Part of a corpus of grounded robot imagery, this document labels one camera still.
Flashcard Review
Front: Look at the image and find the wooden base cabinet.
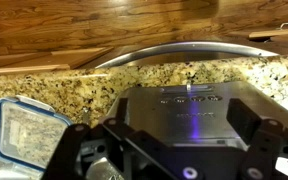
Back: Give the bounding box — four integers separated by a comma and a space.
0, 46, 114, 76
248, 21, 288, 44

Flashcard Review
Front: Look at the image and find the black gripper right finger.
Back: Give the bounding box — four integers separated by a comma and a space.
226, 97, 288, 180

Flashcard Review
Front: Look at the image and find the stainless dishwasher with curved handle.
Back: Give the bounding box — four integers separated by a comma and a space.
95, 40, 280, 70

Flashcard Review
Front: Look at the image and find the clear lid with blue rim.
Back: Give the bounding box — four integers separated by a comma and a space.
0, 95, 73, 173

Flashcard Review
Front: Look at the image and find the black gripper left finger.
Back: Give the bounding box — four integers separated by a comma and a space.
41, 97, 205, 180

